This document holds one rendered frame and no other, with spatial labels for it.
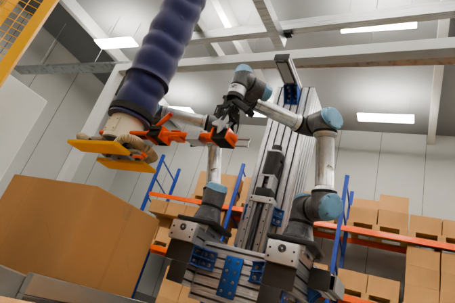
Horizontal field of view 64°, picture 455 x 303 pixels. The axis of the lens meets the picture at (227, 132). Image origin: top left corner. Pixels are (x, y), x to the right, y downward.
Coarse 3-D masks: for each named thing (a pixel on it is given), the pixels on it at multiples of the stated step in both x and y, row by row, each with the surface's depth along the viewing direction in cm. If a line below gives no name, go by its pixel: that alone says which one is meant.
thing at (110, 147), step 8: (72, 144) 172; (80, 144) 169; (88, 144) 165; (96, 144) 161; (104, 144) 158; (112, 144) 155; (120, 144) 157; (96, 152) 173; (104, 152) 169; (112, 152) 165; (120, 152) 161; (128, 152) 161
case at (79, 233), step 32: (32, 192) 156; (64, 192) 146; (96, 192) 138; (0, 224) 155; (32, 224) 145; (64, 224) 136; (96, 224) 138; (128, 224) 152; (0, 256) 144; (32, 256) 135; (64, 256) 128; (96, 256) 138; (128, 256) 152; (96, 288) 139; (128, 288) 152
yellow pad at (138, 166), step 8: (96, 160) 187; (104, 160) 183; (120, 160) 177; (128, 160) 174; (136, 160) 174; (112, 168) 191; (120, 168) 187; (128, 168) 182; (136, 168) 177; (144, 168) 173; (152, 168) 174
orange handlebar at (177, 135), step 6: (102, 132) 183; (132, 132) 172; (138, 132) 170; (144, 132) 167; (168, 132) 160; (174, 132) 158; (180, 132) 156; (186, 132) 155; (144, 138) 172; (168, 138) 164; (174, 138) 159; (180, 138) 157; (234, 138) 143; (132, 156) 206; (138, 156) 204; (144, 156) 197
